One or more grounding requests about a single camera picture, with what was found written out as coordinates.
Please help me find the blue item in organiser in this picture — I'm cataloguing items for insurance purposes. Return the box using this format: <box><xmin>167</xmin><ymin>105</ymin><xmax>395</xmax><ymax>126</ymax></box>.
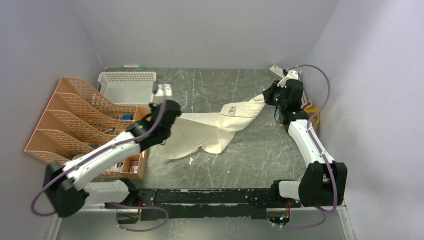
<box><xmin>121</xmin><ymin>114</ymin><xmax>133</xmax><ymax>121</ymax></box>

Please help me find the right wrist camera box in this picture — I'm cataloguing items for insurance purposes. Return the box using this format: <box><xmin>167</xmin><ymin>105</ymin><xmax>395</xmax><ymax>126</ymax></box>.
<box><xmin>267</xmin><ymin>64</ymin><xmax>288</xmax><ymax>80</ymax></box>

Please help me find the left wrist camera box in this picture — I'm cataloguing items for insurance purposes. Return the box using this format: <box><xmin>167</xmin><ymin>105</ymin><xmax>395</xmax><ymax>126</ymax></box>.
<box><xmin>154</xmin><ymin>84</ymin><xmax>173</xmax><ymax>97</ymax></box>

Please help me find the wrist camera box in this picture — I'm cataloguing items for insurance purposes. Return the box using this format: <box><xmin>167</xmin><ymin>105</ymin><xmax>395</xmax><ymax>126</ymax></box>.
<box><xmin>154</xmin><ymin>84</ymin><xmax>173</xmax><ymax>97</ymax></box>
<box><xmin>267</xmin><ymin>64</ymin><xmax>288</xmax><ymax>80</ymax></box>

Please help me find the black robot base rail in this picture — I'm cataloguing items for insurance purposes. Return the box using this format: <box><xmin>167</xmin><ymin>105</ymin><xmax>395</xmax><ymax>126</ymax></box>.
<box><xmin>119</xmin><ymin>186</ymin><xmax>301</xmax><ymax>221</ymax></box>

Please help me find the yellow grey patterned towel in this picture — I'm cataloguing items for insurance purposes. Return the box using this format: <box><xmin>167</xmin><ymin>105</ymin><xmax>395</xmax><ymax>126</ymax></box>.
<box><xmin>303</xmin><ymin>99</ymin><xmax>321</xmax><ymax>132</ymax></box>

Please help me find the orange mesh file rack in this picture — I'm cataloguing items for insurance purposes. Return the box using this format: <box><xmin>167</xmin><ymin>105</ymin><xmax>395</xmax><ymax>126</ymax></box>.
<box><xmin>24</xmin><ymin>77</ymin><xmax>137</xmax><ymax>164</ymax></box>

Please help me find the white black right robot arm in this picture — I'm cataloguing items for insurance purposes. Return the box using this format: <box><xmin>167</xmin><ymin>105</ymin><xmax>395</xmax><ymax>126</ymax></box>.
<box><xmin>262</xmin><ymin>79</ymin><xmax>348</xmax><ymax>208</ymax></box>

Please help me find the orange compartment organiser tray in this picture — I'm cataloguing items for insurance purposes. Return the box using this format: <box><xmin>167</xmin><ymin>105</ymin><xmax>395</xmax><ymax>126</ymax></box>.
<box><xmin>97</xmin><ymin>106</ymin><xmax>152</xmax><ymax>181</ymax></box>

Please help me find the aluminium frame rail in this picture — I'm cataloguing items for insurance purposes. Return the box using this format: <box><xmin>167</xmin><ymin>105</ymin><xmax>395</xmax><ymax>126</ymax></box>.
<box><xmin>47</xmin><ymin>188</ymin><xmax>355</xmax><ymax>240</ymax></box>

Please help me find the white terry towel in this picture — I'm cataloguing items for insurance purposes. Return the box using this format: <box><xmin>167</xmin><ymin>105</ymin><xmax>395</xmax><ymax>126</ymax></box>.
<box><xmin>159</xmin><ymin>94</ymin><xmax>266</xmax><ymax>160</ymax></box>

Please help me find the white green marker pen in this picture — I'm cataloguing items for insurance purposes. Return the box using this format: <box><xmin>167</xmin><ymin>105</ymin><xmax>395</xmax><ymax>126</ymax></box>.
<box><xmin>123</xmin><ymin>64</ymin><xmax>145</xmax><ymax>69</ymax></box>

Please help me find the white perforated plastic basket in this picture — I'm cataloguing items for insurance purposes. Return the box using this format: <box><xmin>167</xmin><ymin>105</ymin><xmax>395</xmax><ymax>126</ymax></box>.
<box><xmin>97</xmin><ymin>71</ymin><xmax>157</xmax><ymax>108</ymax></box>

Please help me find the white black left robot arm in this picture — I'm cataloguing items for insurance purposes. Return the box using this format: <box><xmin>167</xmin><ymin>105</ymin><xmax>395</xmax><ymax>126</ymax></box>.
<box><xmin>41</xmin><ymin>99</ymin><xmax>182</xmax><ymax>218</ymax></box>

